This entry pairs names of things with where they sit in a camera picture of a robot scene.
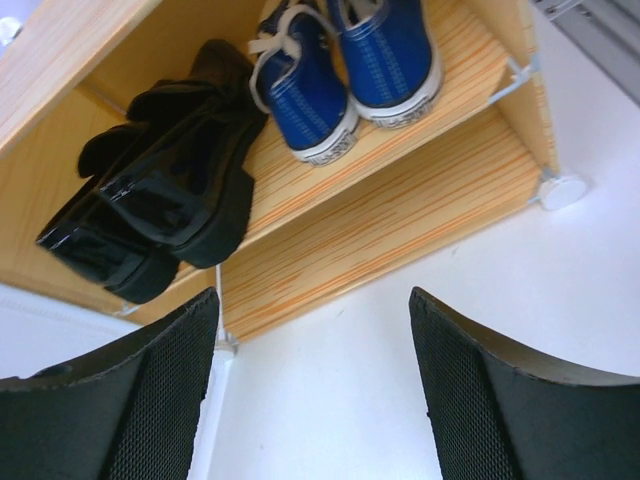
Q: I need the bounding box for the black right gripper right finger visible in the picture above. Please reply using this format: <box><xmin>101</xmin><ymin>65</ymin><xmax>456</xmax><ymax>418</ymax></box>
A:
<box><xmin>409</xmin><ymin>287</ymin><xmax>639</xmax><ymax>479</ymax></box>

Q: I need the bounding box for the black leather shoe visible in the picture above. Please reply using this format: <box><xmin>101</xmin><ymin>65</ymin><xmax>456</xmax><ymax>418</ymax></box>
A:
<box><xmin>96</xmin><ymin>39</ymin><xmax>266</xmax><ymax>269</ymax></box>
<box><xmin>36</xmin><ymin>122</ymin><xmax>179</xmax><ymax>304</ymax></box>

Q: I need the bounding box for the wooden shoe cabinet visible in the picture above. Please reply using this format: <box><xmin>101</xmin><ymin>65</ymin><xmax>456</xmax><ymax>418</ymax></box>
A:
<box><xmin>1</xmin><ymin>1</ymin><xmax>557</xmax><ymax>340</ymax></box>

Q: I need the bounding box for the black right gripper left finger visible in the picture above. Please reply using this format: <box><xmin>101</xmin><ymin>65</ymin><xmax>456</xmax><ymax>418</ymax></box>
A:
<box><xmin>0</xmin><ymin>287</ymin><xmax>221</xmax><ymax>480</ymax></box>

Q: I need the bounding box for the blue canvas sneaker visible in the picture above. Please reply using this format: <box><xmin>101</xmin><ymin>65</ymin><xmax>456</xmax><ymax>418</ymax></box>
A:
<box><xmin>326</xmin><ymin>0</ymin><xmax>444</xmax><ymax>129</ymax></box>
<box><xmin>248</xmin><ymin>1</ymin><xmax>359</xmax><ymax>166</ymax></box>

